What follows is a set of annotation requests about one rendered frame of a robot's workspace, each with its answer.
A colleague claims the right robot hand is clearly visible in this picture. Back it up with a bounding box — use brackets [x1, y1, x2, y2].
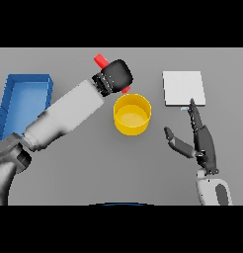
[163, 97, 219, 176]

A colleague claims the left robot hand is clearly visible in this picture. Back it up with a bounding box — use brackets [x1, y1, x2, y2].
[91, 58, 134, 97]

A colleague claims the yellow bowl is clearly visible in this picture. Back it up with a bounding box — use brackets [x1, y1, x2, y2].
[113, 93, 152, 136]

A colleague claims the pale square measuring scale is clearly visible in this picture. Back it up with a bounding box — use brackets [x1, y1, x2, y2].
[161, 70, 206, 112]

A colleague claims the blue tray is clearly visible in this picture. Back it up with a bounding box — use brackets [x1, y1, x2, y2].
[0, 73, 54, 143]

